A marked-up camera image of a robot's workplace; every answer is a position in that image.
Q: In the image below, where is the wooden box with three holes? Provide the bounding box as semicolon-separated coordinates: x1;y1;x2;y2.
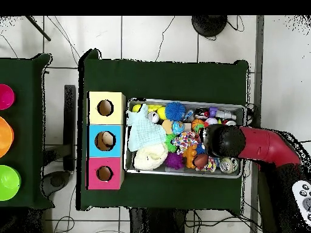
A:
86;91;126;191

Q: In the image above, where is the silver mesh bin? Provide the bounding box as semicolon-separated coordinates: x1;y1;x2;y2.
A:
123;97;247;179

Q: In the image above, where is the mint knitted cloth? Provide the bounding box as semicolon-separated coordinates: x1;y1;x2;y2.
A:
126;103;168;152

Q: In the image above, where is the blue spiky ball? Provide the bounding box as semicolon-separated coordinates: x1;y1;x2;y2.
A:
164;101;186;122

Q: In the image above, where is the cream knitted cloth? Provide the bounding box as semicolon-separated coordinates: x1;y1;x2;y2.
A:
132;143;169;171

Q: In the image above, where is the small orange basketball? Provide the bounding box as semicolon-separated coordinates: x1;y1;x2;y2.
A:
191;118;205;132

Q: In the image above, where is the dark green table cloth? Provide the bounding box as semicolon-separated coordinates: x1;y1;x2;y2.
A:
76;48;250;211
0;53;55;210

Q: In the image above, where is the small brown football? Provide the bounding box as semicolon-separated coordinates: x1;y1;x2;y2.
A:
193;154;209;170

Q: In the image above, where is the small white baseball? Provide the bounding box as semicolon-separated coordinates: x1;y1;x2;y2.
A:
204;117;219;127

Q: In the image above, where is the black upright panel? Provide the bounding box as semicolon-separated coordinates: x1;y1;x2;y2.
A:
63;84;77;171

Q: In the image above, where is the grey black stand foot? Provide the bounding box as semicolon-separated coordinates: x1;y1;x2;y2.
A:
39;170;72;198

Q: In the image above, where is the black round stand base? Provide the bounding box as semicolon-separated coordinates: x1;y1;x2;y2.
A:
191;15;228;38

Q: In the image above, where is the orange bowl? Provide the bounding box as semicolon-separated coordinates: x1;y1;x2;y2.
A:
0;116;15;158

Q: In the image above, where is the pink bowl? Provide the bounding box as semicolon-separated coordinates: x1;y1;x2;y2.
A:
0;84;16;110

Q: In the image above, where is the thin black rod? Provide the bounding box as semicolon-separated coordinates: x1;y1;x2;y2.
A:
25;15;52;42

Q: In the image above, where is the green bowl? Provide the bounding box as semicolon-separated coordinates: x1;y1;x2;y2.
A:
0;164;22;201

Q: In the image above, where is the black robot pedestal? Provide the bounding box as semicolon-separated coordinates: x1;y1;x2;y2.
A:
128;207;188;233

